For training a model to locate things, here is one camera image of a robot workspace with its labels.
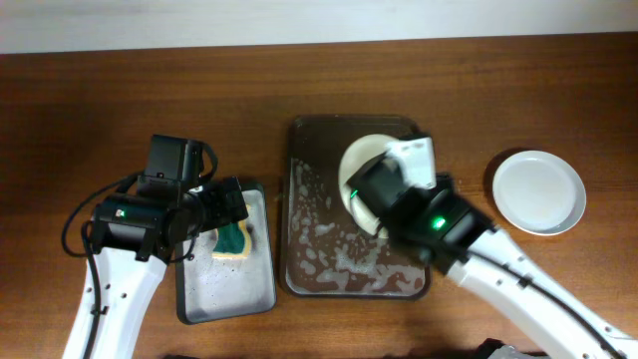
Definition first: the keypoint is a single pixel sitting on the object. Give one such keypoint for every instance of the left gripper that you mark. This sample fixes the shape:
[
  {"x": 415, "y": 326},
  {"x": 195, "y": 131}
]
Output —
[{"x": 223, "y": 214}]

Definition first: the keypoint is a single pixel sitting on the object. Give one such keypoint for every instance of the green yellow sponge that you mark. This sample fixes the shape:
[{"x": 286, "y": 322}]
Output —
[{"x": 233, "y": 241}]

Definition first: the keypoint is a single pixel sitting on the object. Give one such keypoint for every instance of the light green plate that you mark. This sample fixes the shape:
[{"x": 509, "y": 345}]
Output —
[{"x": 539, "y": 193}]

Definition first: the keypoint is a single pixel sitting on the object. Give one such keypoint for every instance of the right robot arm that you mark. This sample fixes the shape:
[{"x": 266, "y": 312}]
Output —
[{"x": 421, "y": 210}]

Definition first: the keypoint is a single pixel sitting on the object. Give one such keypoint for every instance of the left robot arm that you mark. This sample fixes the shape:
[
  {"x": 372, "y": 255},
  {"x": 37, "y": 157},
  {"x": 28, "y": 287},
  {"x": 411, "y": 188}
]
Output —
[{"x": 130, "y": 240}]

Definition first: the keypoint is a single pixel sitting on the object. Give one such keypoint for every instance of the small black soapy tray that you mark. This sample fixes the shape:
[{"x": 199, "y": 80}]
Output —
[{"x": 213, "y": 285}]

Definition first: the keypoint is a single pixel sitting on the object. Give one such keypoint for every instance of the large brown serving tray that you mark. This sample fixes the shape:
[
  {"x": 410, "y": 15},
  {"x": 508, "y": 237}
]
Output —
[{"x": 323, "y": 252}]

